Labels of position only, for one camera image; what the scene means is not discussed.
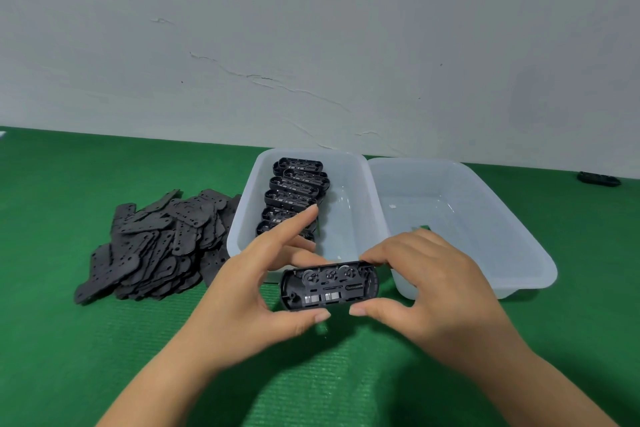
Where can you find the green table mat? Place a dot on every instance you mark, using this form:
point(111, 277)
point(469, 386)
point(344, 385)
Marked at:
point(60, 366)

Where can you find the person's right thumb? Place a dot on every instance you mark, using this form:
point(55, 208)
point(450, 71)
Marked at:
point(385, 310)

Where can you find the small black plastic piece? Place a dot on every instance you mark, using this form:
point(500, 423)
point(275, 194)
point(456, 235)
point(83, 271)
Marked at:
point(598, 179)

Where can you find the person's right forearm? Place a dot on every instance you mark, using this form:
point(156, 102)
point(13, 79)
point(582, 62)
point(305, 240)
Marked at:
point(525, 381)

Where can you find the pile of black flat plates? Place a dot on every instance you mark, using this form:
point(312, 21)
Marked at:
point(150, 251)

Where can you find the person's right hand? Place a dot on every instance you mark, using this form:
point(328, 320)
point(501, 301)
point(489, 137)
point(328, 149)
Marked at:
point(450, 296)

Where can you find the person's left thumb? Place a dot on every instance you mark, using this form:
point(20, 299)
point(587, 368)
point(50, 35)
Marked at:
point(300, 316)

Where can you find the black plastic housing shell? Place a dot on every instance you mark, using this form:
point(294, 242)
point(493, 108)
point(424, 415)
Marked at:
point(330, 292)

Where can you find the person's left forearm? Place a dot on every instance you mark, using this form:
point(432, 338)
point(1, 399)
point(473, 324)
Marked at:
point(165, 381)

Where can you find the person's left hand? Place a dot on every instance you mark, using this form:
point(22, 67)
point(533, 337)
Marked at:
point(240, 291)

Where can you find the translucent plastic bin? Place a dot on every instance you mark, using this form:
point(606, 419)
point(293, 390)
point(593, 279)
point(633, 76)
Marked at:
point(350, 211)
point(475, 221)

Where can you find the row of black housings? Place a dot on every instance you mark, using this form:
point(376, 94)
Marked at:
point(292, 186)

